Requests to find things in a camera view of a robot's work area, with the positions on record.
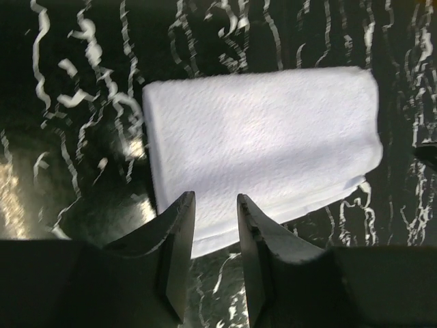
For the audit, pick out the black marble pattern mat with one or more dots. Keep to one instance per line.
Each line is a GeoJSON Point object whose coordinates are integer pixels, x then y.
{"type": "Point", "coordinates": [74, 150]}

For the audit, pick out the light blue white towel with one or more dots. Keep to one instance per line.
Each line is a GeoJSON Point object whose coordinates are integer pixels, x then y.
{"type": "Point", "coordinates": [294, 141]}

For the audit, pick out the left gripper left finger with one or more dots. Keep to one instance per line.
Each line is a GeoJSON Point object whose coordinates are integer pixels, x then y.
{"type": "Point", "coordinates": [138, 280]}

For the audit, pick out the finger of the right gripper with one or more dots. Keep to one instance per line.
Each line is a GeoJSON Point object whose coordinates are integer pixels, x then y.
{"type": "Point", "coordinates": [425, 151]}

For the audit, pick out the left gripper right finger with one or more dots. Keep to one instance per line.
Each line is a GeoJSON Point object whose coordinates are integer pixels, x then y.
{"type": "Point", "coordinates": [290, 282]}

